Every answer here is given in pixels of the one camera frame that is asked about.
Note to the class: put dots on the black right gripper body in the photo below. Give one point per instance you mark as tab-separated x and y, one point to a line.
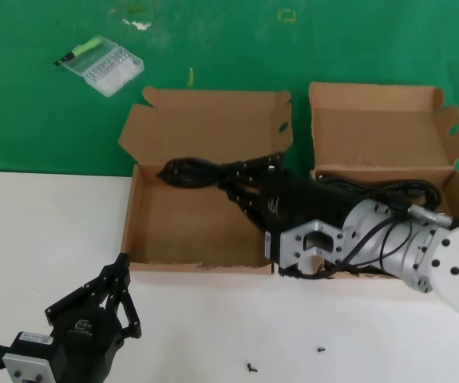
301	199

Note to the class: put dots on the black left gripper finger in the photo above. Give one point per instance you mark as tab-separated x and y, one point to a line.
127	311
89	295

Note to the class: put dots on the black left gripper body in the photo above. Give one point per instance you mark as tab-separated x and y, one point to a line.
81	347

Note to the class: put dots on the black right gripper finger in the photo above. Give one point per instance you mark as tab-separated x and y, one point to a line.
257	167
249	203

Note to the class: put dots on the open brown cardboard box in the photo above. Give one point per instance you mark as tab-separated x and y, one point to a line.
373	131
205	131

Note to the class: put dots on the yellow-green plastic strip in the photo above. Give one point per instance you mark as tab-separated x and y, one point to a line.
191	76

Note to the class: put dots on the clear plastic bit case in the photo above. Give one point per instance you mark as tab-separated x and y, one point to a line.
113	76

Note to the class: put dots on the green table cloth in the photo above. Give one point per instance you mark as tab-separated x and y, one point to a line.
33	131

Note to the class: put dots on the white tape scraps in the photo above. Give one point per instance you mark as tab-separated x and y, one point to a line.
139	26

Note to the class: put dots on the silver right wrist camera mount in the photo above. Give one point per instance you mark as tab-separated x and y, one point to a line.
293	247

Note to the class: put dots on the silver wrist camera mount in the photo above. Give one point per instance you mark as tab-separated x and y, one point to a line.
293	247
25	363

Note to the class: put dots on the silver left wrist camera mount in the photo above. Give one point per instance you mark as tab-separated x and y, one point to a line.
25	363

